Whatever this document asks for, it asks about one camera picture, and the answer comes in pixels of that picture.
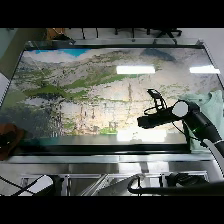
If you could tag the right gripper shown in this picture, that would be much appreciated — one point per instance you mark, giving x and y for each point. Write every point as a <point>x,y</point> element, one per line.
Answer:
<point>154,120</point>

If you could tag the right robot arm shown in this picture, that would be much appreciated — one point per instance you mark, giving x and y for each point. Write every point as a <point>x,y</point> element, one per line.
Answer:
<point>200,124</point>

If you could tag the pale green T-shirt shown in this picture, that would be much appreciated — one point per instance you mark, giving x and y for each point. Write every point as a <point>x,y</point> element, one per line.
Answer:
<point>214,106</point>

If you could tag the black office chair base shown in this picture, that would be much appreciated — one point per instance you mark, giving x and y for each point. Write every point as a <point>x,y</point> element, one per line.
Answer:
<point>168,32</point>

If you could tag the brown garment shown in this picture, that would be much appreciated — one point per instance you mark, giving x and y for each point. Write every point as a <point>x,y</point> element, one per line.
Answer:
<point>11,150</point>

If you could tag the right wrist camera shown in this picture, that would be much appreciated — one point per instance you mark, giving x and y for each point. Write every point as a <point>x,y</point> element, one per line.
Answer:
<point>156,95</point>

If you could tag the silver frame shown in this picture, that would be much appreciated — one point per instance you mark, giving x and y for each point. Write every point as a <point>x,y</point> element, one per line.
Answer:
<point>100,166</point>

